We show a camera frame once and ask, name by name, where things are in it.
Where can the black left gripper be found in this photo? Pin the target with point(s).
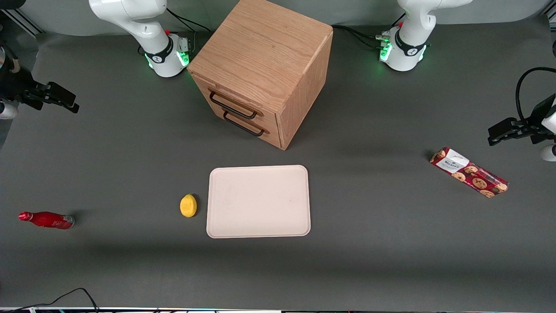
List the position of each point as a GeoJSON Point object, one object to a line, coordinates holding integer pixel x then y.
{"type": "Point", "coordinates": [533, 122]}

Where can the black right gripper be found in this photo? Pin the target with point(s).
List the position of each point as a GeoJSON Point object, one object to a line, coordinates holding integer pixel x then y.
{"type": "Point", "coordinates": [17, 85]}

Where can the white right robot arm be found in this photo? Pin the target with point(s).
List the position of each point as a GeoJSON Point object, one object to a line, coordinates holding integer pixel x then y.
{"type": "Point", "coordinates": [143, 26]}

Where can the wooden drawer front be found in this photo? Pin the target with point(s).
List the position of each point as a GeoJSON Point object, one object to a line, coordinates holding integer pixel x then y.
{"type": "Point", "coordinates": [271, 134]}
{"type": "Point", "coordinates": [243, 102]}

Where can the oak wooden drawer cabinet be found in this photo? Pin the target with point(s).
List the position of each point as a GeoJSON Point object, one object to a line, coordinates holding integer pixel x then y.
{"type": "Point", "coordinates": [265, 52]}

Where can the red cookie box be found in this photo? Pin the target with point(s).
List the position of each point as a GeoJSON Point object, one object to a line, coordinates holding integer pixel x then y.
{"type": "Point", "coordinates": [469, 172]}

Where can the red bottle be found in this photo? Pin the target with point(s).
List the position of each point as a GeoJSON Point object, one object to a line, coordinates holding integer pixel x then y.
{"type": "Point", "coordinates": [47, 220]}

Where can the yellow lemon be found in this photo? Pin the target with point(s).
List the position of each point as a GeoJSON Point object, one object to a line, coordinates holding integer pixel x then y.
{"type": "Point", "coordinates": [188, 205]}

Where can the beige rectangular tray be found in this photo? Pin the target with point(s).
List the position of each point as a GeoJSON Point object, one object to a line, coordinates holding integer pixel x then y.
{"type": "Point", "coordinates": [259, 201]}

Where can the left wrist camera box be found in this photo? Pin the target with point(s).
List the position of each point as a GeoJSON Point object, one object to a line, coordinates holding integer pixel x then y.
{"type": "Point", "coordinates": [549, 153]}

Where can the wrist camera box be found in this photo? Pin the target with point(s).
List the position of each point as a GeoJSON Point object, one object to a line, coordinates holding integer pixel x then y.
{"type": "Point", "coordinates": [549, 153]}
{"type": "Point", "coordinates": [6, 111]}

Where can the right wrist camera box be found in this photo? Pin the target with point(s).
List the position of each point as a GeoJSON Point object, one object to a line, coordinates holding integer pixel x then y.
{"type": "Point", "coordinates": [6, 111]}

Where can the aluminium frame profile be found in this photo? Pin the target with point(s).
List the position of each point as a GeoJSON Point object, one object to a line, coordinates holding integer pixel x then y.
{"type": "Point", "coordinates": [21, 21]}

